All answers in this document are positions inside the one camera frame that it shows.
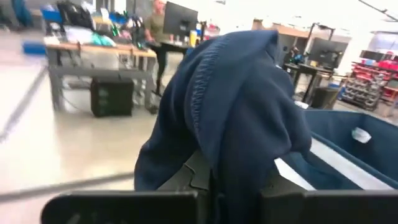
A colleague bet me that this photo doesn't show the white tag in fabric bin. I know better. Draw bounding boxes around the white tag in fabric bin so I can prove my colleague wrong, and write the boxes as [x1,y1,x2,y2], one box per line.
[351,126,373,144]

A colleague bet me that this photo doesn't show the person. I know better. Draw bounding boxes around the person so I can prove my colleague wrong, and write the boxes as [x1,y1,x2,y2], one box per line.
[143,0,170,96]

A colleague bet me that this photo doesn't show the black box under workbench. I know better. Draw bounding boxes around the black box under workbench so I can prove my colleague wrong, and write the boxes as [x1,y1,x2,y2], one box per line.
[90,77,134,118]

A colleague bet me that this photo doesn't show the blue box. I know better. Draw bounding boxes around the blue box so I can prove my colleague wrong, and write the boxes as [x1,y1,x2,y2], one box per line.
[22,41,47,56]

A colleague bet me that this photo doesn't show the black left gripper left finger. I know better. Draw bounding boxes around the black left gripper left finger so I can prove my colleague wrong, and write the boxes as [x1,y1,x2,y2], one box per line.
[40,151,216,224]

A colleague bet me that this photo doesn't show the black trash bin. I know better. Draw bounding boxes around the black trash bin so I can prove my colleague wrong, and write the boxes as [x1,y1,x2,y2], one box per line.
[310,86,340,110]

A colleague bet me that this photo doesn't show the black bag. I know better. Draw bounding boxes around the black bag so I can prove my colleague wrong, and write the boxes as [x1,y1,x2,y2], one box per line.
[57,1,96,30]

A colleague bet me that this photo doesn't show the black standing desk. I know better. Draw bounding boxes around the black standing desk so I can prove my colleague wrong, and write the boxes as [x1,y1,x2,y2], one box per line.
[147,40,195,97]

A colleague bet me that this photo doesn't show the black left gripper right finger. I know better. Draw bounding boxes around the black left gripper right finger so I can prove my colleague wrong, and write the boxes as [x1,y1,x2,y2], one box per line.
[259,173,398,224]

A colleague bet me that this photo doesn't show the blue plastic crate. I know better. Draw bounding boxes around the blue plastic crate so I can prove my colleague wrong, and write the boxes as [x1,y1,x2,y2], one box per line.
[41,6,63,24]

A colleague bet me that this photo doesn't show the wooden top workbench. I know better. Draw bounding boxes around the wooden top workbench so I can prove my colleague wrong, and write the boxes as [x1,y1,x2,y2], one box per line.
[45,42,158,113]

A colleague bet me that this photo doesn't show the navy striped fabric bin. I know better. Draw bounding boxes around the navy striped fabric bin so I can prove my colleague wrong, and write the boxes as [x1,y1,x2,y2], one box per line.
[275,108,398,191]

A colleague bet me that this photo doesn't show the red parts shelf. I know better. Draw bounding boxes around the red parts shelf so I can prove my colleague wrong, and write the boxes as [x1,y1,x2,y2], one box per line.
[340,60,398,111]

